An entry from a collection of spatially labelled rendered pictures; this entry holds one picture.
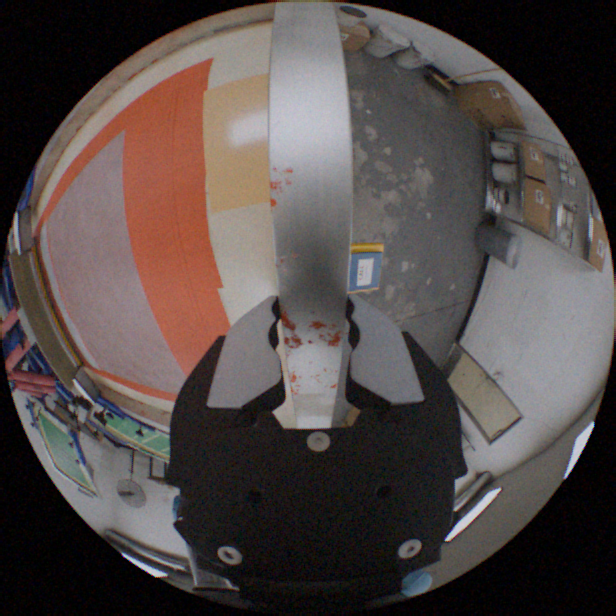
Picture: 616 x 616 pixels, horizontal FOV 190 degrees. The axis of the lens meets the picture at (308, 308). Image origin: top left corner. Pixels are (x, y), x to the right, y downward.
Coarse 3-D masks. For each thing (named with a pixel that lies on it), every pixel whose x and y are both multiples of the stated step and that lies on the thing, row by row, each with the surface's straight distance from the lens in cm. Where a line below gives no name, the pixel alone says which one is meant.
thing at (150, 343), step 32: (96, 320) 35; (128, 320) 26; (160, 320) 22; (192, 320) 19; (224, 320) 17; (96, 352) 47; (128, 352) 33; (160, 352) 26; (192, 352) 22; (128, 384) 46; (160, 384) 34
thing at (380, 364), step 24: (360, 312) 10; (360, 336) 9; (384, 336) 9; (360, 360) 8; (384, 360) 8; (408, 360) 8; (360, 384) 7; (384, 384) 7; (408, 384) 8; (360, 408) 8; (384, 408) 7
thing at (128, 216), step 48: (144, 96) 23; (192, 96) 18; (96, 144) 28; (144, 144) 20; (192, 144) 16; (96, 192) 25; (144, 192) 18; (192, 192) 15; (48, 240) 48; (96, 240) 26; (144, 240) 19; (192, 240) 16; (48, 288) 61; (96, 288) 30; (144, 288) 21; (192, 288) 17
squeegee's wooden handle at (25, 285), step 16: (16, 256) 58; (16, 272) 57; (32, 272) 57; (16, 288) 57; (32, 288) 57; (32, 304) 57; (32, 320) 57; (48, 320) 58; (48, 336) 58; (48, 352) 58; (64, 352) 60; (64, 368) 60; (64, 384) 61
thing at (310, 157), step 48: (144, 48) 25; (288, 48) 13; (336, 48) 14; (96, 96) 31; (288, 96) 11; (336, 96) 11; (48, 144) 43; (288, 144) 10; (336, 144) 10; (288, 192) 9; (336, 192) 9; (288, 240) 10; (336, 240) 10; (288, 288) 10; (336, 288) 11; (288, 336) 12; (336, 336) 12; (96, 384) 69; (336, 384) 16
